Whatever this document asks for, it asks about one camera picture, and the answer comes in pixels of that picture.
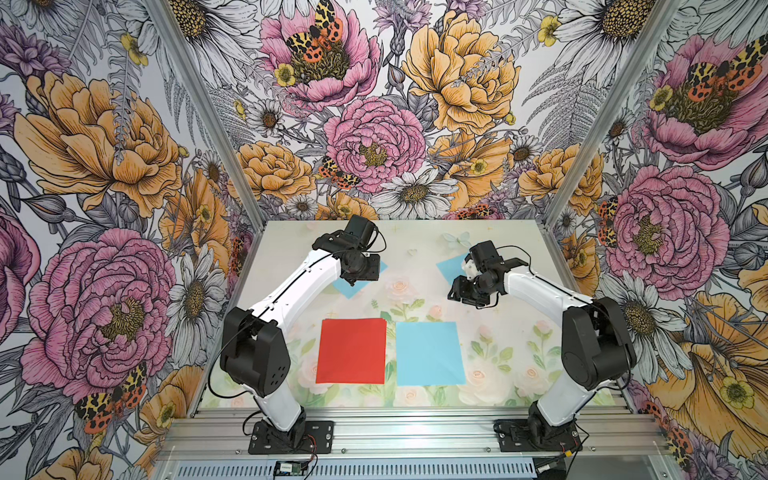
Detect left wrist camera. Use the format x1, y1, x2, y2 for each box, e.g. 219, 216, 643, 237
312, 215, 378, 253

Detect aluminium frame post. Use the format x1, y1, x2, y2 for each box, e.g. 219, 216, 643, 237
542, 0, 685, 229
147, 1, 266, 234

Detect perforated metal front panel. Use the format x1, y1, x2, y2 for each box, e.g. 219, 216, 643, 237
169, 457, 537, 479

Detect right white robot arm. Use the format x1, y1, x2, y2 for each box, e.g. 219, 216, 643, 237
448, 241, 637, 454

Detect red paper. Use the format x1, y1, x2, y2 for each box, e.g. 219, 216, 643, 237
315, 318, 387, 385

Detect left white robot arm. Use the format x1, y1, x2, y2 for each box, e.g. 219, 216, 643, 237
218, 215, 380, 452

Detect left aluminium frame post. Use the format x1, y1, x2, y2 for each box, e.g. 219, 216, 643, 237
147, 1, 266, 234

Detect aluminium front rail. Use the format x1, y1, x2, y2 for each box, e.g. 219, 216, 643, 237
159, 406, 669, 461

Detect light blue paper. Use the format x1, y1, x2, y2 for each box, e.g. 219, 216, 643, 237
396, 322, 466, 387
331, 277, 370, 299
436, 253, 467, 286

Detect right aluminium frame post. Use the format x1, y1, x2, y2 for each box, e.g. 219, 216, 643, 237
542, 0, 685, 229

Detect small green circuit board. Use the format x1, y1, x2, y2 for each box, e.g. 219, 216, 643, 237
272, 461, 310, 478

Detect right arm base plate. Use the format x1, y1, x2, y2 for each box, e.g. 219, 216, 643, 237
493, 418, 582, 455

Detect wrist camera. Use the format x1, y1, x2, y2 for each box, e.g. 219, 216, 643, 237
312, 215, 378, 253
462, 240, 528, 279

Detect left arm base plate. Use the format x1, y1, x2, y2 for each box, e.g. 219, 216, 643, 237
248, 420, 335, 455

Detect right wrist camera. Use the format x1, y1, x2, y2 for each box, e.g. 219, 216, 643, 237
462, 240, 528, 279

